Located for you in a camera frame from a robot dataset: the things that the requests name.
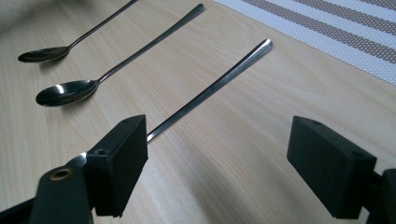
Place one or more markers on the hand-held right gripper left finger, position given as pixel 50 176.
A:
pixel 116 161

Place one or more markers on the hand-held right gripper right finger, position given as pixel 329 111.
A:
pixel 330 168

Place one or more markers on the long steel spoon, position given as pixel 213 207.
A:
pixel 211 88
pixel 68 92
pixel 43 54

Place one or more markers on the white striped woven placemat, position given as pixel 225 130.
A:
pixel 327 26

